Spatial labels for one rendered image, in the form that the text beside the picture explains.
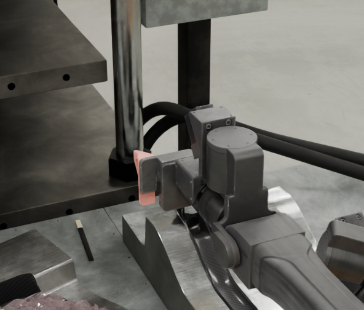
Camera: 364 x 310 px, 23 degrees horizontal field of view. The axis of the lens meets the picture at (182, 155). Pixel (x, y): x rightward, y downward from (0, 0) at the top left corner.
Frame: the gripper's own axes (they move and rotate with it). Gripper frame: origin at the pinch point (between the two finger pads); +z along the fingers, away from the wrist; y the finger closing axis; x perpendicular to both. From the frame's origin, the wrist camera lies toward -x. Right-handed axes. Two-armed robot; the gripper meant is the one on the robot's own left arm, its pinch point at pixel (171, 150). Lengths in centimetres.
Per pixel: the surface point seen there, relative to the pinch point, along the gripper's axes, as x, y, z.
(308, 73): 114, -180, 253
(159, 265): 32.3, -5.8, 19.8
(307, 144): 32, -52, 48
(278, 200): 25.8, -29.0, 20.9
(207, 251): 28.8, -12.6, 15.3
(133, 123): 27, -18, 63
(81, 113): 39, -17, 98
